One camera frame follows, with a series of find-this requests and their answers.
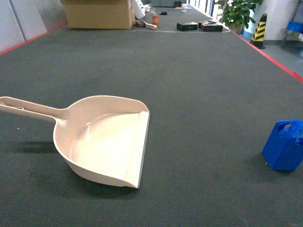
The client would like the beige plastic dustpan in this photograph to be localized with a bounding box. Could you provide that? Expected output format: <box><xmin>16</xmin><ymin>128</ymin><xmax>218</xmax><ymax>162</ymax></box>
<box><xmin>0</xmin><ymin>96</ymin><xmax>150</xmax><ymax>188</ymax></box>

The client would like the blue plastic block part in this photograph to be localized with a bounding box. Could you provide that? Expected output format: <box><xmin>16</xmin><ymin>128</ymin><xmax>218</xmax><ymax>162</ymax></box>
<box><xmin>262</xmin><ymin>120</ymin><xmax>303</xmax><ymax>171</ymax></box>

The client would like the black box left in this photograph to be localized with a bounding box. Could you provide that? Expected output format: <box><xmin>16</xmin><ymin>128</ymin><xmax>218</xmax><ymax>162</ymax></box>
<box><xmin>176</xmin><ymin>22</ymin><xmax>198</xmax><ymax>32</ymax></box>

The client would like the black box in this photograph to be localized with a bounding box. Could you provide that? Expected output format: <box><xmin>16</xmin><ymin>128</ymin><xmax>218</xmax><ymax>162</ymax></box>
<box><xmin>176</xmin><ymin>22</ymin><xmax>198</xmax><ymax>32</ymax></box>
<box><xmin>198</xmin><ymin>20</ymin><xmax>223</xmax><ymax>32</ymax></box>

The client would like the black box right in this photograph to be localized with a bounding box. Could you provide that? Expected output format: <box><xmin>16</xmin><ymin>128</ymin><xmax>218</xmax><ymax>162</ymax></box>
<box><xmin>198</xmin><ymin>20</ymin><xmax>223</xmax><ymax>32</ymax></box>

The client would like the large cardboard box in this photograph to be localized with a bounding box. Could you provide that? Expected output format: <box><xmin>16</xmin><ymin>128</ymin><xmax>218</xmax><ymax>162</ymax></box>
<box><xmin>62</xmin><ymin>0</ymin><xmax>134</xmax><ymax>29</ymax></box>

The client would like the yellow black traffic cone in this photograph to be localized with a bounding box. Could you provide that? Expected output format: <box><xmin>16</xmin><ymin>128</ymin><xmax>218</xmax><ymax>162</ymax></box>
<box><xmin>250</xmin><ymin>13</ymin><xmax>267</xmax><ymax>49</ymax></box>

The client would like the green potted plant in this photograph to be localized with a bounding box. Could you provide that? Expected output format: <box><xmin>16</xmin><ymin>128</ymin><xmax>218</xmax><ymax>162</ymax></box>
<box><xmin>219</xmin><ymin>0</ymin><xmax>263</xmax><ymax>28</ymax></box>

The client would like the wooden handled brush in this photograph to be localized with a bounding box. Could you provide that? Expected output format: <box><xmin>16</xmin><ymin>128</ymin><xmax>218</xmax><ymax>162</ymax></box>
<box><xmin>135</xmin><ymin>19</ymin><xmax>158</xmax><ymax>29</ymax></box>

